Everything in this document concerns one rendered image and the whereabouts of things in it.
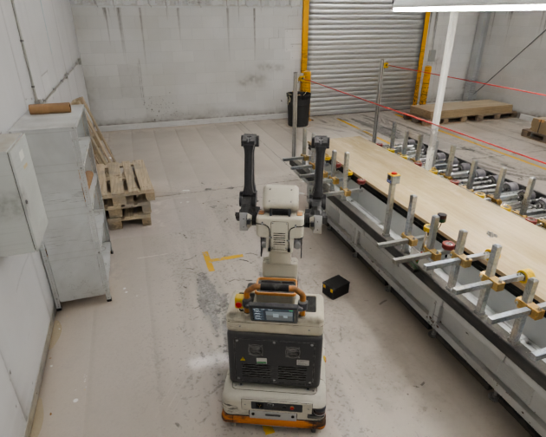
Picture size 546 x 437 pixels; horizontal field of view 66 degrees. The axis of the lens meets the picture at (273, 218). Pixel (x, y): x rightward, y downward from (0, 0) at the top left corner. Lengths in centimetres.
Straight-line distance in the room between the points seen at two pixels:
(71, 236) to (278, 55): 752
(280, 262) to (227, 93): 775
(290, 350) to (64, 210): 210
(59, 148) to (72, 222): 60
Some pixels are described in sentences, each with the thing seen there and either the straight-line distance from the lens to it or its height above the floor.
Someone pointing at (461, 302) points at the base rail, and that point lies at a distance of 285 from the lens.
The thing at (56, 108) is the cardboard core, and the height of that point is 159.
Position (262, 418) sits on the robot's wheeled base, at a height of 12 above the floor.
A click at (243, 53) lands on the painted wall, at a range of 1002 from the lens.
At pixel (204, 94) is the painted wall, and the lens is 992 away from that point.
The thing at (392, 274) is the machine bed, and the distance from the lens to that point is 394.
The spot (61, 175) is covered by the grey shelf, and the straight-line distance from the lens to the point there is 352.
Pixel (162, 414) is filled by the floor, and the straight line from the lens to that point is 301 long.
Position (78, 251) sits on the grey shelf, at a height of 54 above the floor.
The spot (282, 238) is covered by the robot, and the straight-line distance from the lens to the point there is 243.
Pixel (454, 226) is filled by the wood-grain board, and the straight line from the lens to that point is 330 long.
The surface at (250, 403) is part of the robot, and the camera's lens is 267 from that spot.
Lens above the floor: 228
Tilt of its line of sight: 26 degrees down
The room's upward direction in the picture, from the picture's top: straight up
